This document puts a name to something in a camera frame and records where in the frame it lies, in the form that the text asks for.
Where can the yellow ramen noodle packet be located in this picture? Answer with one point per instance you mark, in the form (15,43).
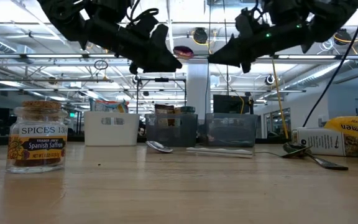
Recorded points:
(356,127)

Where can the translucent grey plastic bin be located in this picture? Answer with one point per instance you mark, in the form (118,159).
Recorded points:
(163,137)
(232,132)

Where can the green spice jar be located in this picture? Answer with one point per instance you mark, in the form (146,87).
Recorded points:
(189,109)

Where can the large purple-lid spice jar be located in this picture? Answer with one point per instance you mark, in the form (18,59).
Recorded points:
(322,141)

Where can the plain dark silver spoon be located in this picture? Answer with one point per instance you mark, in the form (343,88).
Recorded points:
(295,149)

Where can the white plastic bin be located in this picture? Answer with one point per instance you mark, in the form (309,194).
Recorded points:
(110,133)

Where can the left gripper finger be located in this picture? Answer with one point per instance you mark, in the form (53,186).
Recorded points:
(160,62)
(162,35)

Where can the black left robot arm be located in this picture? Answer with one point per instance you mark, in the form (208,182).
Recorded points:
(67,15)

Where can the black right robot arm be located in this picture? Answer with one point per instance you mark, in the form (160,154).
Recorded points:
(328,18)

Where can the small cork-lid saffron jar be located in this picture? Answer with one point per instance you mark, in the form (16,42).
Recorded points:
(37,146)

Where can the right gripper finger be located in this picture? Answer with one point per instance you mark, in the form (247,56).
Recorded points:
(235,53)
(245,22)

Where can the grey overhead crossbeam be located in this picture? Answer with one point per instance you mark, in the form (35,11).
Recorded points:
(57,56)

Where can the orange ramen noodle packet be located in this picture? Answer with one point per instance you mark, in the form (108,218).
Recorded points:
(121,107)

